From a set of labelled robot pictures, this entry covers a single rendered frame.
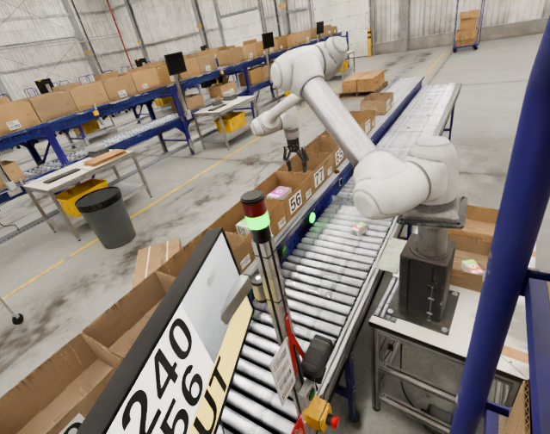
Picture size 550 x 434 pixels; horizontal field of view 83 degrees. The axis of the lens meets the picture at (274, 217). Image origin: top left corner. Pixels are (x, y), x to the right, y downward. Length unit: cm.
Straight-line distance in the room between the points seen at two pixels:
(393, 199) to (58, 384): 142
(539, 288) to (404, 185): 78
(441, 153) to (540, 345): 93
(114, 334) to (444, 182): 147
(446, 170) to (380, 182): 24
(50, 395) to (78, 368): 12
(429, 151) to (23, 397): 165
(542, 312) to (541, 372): 5
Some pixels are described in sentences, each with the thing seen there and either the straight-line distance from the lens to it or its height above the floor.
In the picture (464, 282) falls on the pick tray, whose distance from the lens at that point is 174.
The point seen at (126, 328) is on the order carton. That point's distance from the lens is 167.
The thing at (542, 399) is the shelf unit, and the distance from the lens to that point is 26.
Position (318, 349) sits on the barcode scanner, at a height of 109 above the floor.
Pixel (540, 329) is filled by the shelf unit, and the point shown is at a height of 174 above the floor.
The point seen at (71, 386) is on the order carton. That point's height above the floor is 89.
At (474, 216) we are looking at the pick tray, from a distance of 224.
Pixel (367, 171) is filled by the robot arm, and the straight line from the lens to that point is 107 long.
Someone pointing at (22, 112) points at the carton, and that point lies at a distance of 584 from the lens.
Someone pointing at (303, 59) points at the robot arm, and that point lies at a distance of 131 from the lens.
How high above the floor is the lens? 195
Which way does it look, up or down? 30 degrees down
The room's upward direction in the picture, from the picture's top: 12 degrees counter-clockwise
